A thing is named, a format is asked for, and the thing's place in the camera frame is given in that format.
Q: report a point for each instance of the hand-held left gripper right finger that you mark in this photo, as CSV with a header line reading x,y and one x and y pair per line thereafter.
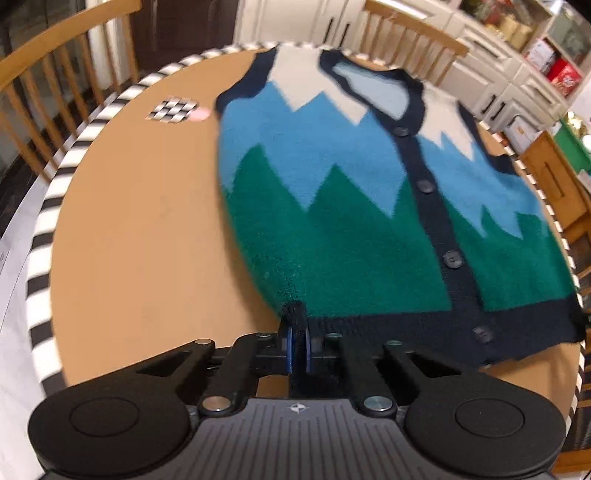
x,y
308,350

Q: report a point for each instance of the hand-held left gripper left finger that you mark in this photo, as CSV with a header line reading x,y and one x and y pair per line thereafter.
x,y
289,347

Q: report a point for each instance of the knitted vest blue green navy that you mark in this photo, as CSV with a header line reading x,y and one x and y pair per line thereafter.
x,y
351,230

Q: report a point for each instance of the round table striped rim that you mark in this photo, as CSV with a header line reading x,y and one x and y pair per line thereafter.
x,y
138,230

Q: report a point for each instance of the small pink object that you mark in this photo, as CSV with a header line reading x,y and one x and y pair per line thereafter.
x,y
201,114

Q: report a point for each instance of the black white checkered card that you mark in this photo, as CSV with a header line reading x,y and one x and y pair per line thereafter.
x,y
171,110

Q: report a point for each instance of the wooden side cabinet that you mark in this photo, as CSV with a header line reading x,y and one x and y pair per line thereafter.
x,y
551,175

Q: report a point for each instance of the white storage box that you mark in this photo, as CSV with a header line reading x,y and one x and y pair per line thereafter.
x,y
519,134

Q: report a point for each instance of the wooden spindle chair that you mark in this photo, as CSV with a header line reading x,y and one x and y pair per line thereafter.
x,y
411,37
51,87

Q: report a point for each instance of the green box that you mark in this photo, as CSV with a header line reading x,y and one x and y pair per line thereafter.
x,y
572,143

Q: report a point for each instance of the red printed box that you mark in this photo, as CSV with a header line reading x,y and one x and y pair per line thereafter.
x,y
565,77

